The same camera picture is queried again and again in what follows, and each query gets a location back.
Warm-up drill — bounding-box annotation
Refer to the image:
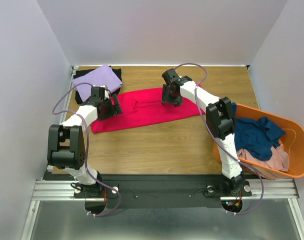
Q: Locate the red t shirt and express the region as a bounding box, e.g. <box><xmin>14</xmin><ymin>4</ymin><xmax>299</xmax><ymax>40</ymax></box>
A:
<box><xmin>91</xmin><ymin>88</ymin><xmax>199</xmax><ymax>134</ymax></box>

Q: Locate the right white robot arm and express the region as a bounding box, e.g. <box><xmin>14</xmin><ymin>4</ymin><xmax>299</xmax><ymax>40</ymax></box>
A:
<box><xmin>161</xmin><ymin>68</ymin><xmax>245</xmax><ymax>195</ymax></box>

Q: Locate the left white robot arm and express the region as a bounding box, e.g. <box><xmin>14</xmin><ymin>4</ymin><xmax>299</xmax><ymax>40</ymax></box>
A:
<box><xmin>47</xmin><ymin>83</ymin><xmax>121</xmax><ymax>197</ymax></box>

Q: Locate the folded lilac t shirt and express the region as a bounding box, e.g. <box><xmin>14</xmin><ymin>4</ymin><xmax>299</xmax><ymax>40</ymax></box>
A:
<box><xmin>73</xmin><ymin>64</ymin><xmax>123</xmax><ymax>101</ymax></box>

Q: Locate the folded black t shirt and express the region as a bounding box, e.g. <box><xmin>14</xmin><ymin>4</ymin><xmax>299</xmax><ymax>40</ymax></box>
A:
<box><xmin>74</xmin><ymin>65</ymin><xmax>123</xmax><ymax>94</ymax></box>

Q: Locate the navy blue t shirt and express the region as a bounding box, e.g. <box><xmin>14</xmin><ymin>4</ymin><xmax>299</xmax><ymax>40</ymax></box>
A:
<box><xmin>234</xmin><ymin>116</ymin><xmax>286</xmax><ymax>162</ymax></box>

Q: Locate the pink t shirt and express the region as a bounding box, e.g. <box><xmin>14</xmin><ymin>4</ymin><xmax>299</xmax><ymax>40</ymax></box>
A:
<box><xmin>237</xmin><ymin>146</ymin><xmax>289</xmax><ymax>180</ymax></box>

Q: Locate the orange plastic basket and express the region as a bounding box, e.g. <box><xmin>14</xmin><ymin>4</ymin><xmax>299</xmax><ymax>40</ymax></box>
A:
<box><xmin>212</xmin><ymin>103</ymin><xmax>304</xmax><ymax>179</ymax></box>

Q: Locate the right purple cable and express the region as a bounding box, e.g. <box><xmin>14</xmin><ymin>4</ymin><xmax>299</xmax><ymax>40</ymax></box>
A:
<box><xmin>173</xmin><ymin>62</ymin><xmax>265</xmax><ymax>216</ymax></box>

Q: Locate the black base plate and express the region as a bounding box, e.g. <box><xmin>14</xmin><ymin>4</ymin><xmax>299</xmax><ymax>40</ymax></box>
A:
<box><xmin>71</xmin><ymin>174</ymin><xmax>252</xmax><ymax>214</ymax></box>

